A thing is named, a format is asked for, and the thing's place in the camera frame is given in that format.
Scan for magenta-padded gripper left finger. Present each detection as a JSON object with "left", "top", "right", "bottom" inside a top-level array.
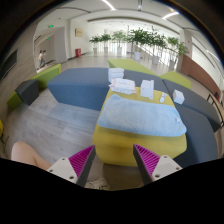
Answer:
[{"left": 46, "top": 144, "right": 97, "bottom": 188}]

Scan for blue upholstered ottoman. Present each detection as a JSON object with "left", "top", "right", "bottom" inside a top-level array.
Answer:
[{"left": 46, "top": 67, "right": 169, "bottom": 112}]

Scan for black wall screen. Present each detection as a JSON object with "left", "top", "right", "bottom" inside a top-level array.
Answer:
[{"left": 0, "top": 49, "right": 18, "bottom": 81}]

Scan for long green bench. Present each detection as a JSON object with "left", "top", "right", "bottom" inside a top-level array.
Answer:
[{"left": 7, "top": 63, "right": 63, "bottom": 111}]

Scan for dark grey cube seat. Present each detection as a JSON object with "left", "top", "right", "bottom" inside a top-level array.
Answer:
[{"left": 14, "top": 79, "right": 40, "bottom": 106}]

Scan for small green ottoman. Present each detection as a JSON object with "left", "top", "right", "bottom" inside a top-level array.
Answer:
[{"left": 159, "top": 70, "right": 193, "bottom": 90}]

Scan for person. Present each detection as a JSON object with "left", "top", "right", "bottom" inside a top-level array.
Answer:
[
  {"left": 10, "top": 140, "right": 111, "bottom": 192},
  {"left": 37, "top": 49, "right": 47, "bottom": 69}
]

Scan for yellow ottoman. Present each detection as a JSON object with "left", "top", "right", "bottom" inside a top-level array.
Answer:
[{"left": 92, "top": 87, "right": 188, "bottom": 168}]

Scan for brown wood-panelled counter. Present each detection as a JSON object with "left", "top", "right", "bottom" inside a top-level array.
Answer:
[{"left": 181, "top": 54, "right": 221, "bottom": 98}]

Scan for small white cube box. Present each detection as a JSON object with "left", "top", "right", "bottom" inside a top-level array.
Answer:
[{"left": 172, "top": 89, "right": 186, "bottom": 105}]

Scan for soft plastic wipes pack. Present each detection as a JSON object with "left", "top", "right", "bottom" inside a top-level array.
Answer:
[{"left": 108, "top": 77, "right": 138, "bottom": 95}]

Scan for light blue towel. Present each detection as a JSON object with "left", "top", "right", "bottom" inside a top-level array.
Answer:
[{"left": 97, "top": 94, "right": 188, "bottom": 138}]

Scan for ceiling strip lights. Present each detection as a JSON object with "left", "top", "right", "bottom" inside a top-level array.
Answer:
[{"left": 101, "top": 0, "right": 221, "bottom": 64}]

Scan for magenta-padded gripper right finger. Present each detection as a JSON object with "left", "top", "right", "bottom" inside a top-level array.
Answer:
[{"left": 132, "top": 143, "right": 184, "bottom": 186}]

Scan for large green ottoman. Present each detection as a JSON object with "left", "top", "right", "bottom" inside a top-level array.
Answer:
[{"left": 107, "top": 58, "right": 158, "bottom": 77}]

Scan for long dark grey ottoman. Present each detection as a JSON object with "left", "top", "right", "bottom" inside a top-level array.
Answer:
[{"left": 162, "top": 78, "right": 222, "bottom": 133}]

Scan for wide dark grey ottoman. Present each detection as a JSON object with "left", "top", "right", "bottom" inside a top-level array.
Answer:
[{"left": 173, "top": 103, "right": 219, "bottom": 169}]

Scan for stacked white tissue packs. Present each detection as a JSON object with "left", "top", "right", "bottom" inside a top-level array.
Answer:
[{"left": 107, "top": 67, "right": 125, "bottom": 84}]

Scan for row of potted plants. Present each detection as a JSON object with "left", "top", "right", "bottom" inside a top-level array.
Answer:
[{"left": 88, "top": 27, "right": 189, "bottom": 69}]

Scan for wooden table with black frame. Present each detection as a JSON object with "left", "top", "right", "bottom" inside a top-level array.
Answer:
[{"left": 206, "top": 91, "right": 224, "bottom": 128}]

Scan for small white tube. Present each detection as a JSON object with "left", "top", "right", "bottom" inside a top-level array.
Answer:
[{"left": 159, "top": 92, "right": 168, "bottom": 104}]

